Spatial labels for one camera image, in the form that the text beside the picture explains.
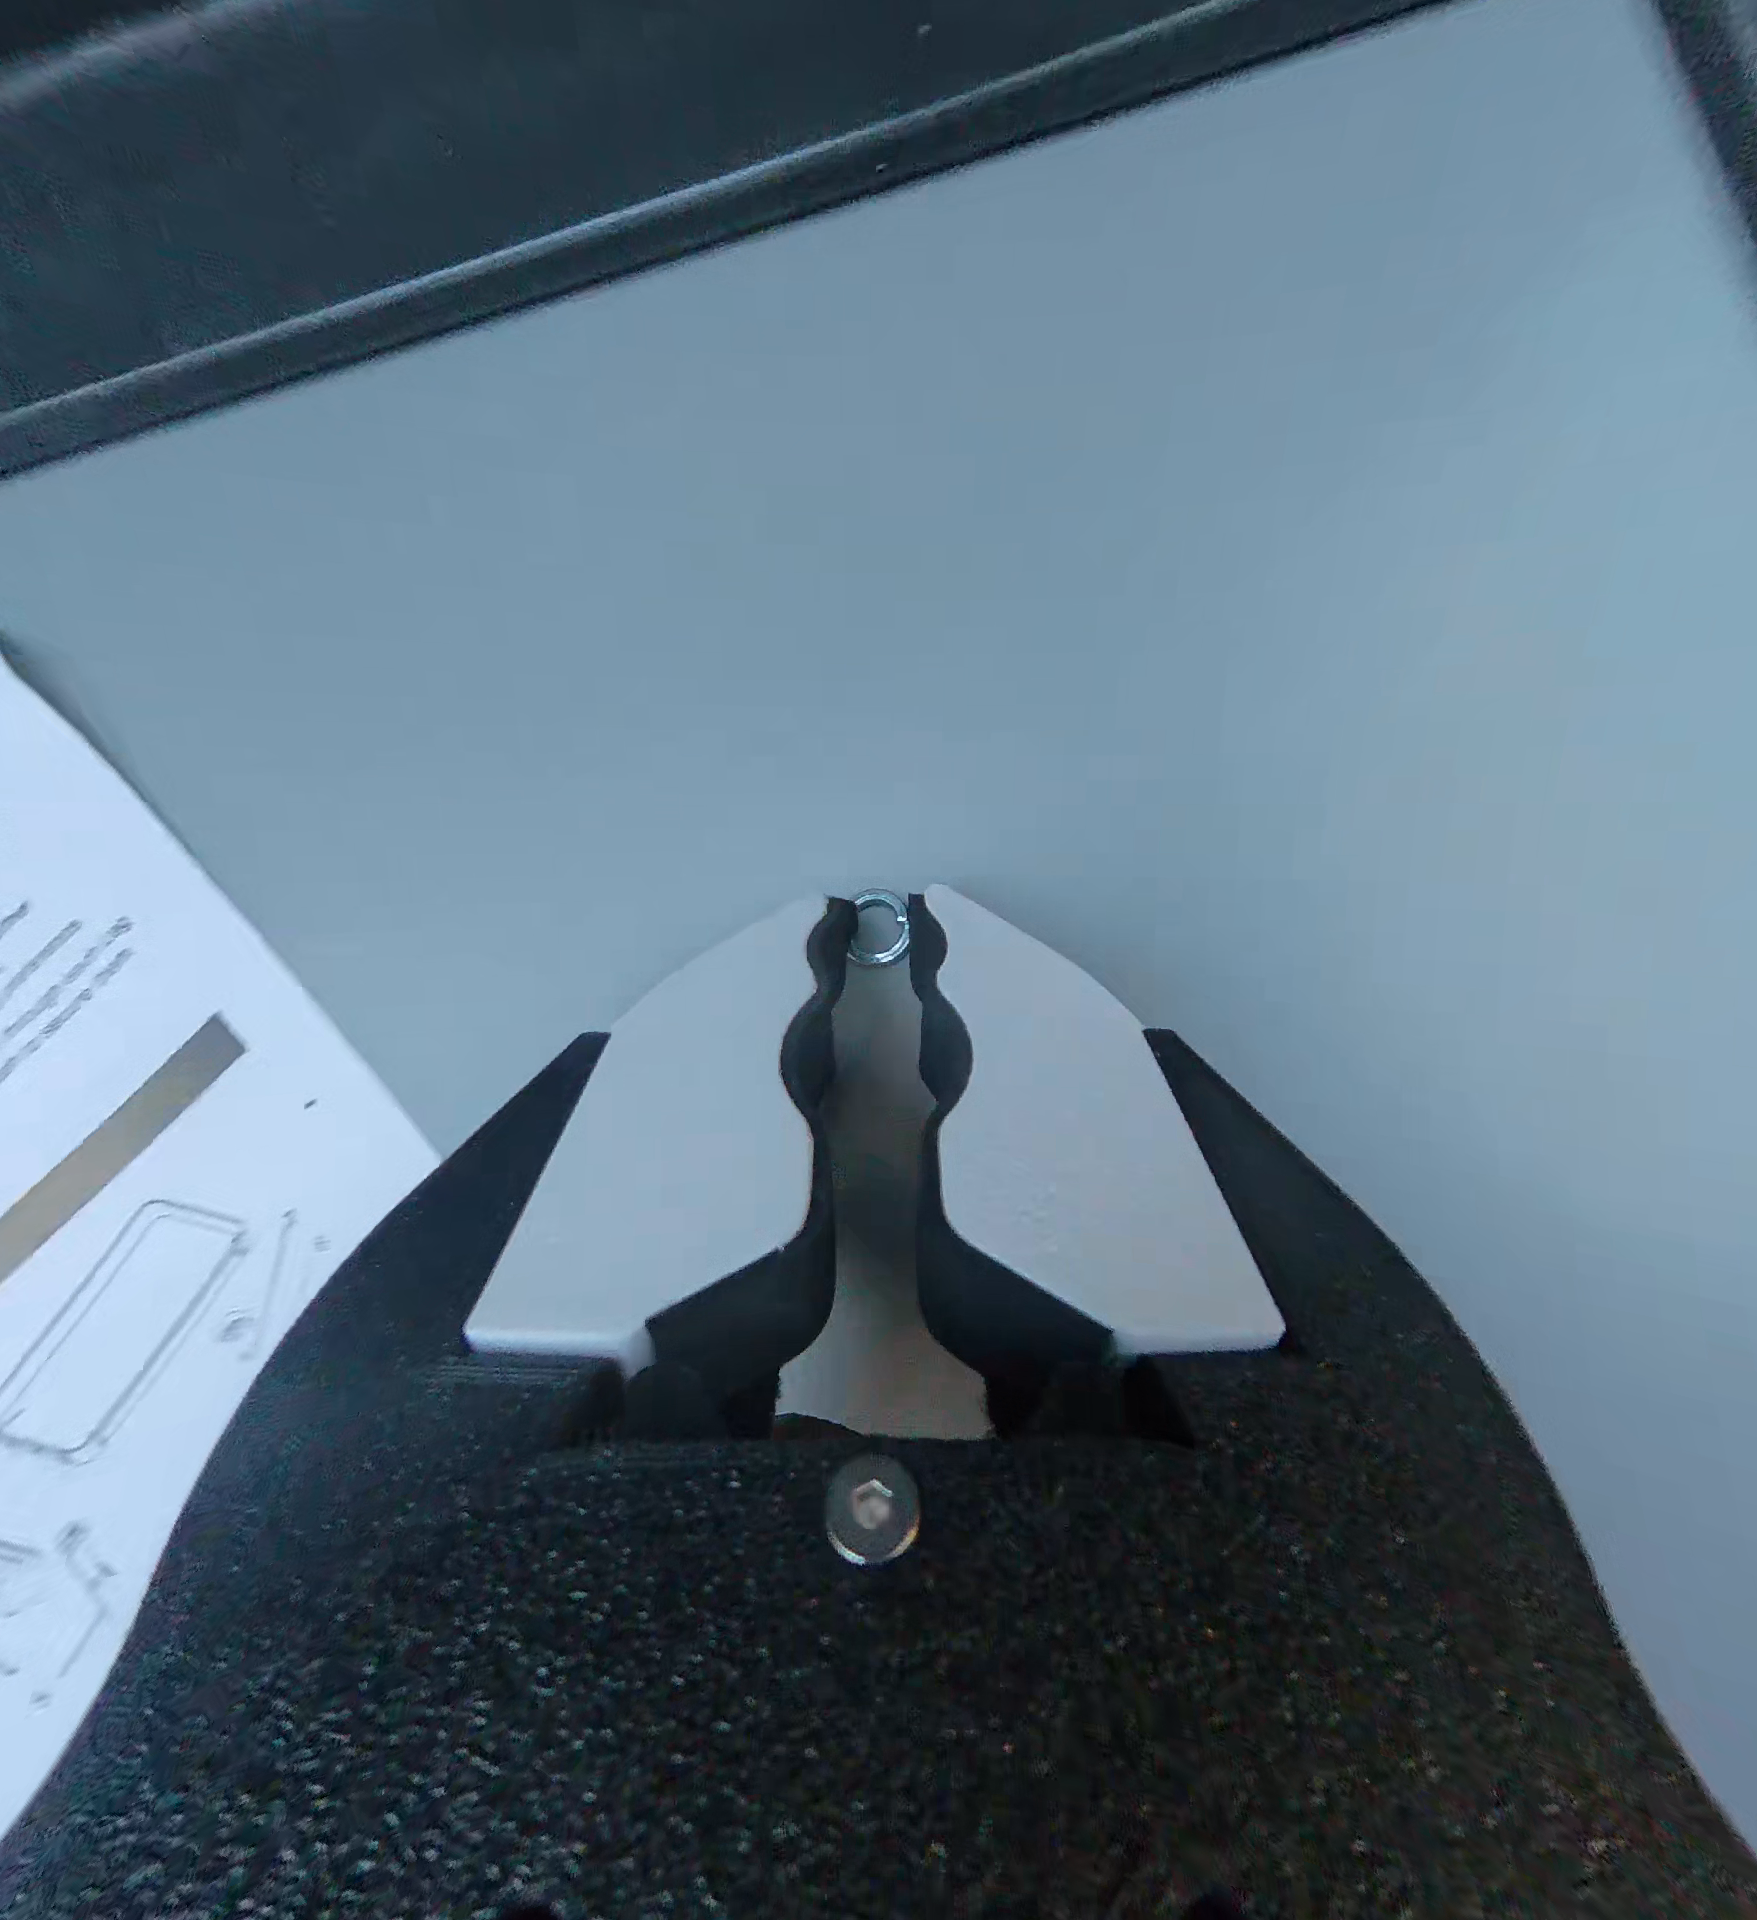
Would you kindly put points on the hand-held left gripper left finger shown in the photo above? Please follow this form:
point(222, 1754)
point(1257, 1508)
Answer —
point(655, 1183)

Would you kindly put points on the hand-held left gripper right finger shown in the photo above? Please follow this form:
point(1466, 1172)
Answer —
point(1105, 1183)

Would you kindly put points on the metal spring washer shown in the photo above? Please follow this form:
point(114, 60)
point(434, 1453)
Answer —
point(879, 959)

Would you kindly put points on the black plastic cart shelf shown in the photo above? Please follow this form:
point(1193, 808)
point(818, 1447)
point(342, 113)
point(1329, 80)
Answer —
point(368, 224)

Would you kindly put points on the grey desk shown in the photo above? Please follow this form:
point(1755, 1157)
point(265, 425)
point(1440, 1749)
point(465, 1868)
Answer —
point(1119, 600)

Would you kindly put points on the white instruction sheet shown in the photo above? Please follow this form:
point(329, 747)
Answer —
point(98, 1049)

